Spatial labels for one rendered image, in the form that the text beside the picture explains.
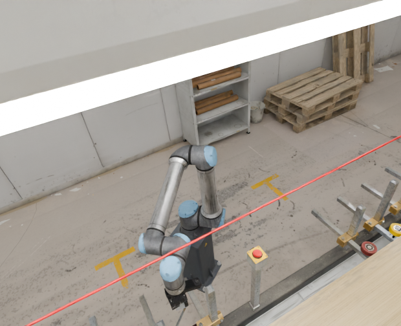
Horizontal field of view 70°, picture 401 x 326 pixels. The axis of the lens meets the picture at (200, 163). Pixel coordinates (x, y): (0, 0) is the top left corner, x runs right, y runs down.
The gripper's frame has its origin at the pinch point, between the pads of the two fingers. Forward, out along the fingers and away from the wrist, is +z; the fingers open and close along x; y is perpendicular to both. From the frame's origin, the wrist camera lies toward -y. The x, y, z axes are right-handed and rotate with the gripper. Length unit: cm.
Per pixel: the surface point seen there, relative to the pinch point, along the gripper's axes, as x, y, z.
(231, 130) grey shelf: -227, -173, 84
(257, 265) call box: 11.4, -34.0, -21.8
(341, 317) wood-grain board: 41, -63, 8
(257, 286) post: 9.6, -36.3, 2.2
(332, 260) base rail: 10, -95, 28
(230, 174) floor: -163, -129, 98
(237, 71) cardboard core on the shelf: -235, -189, 3
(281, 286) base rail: 7, -57, 28
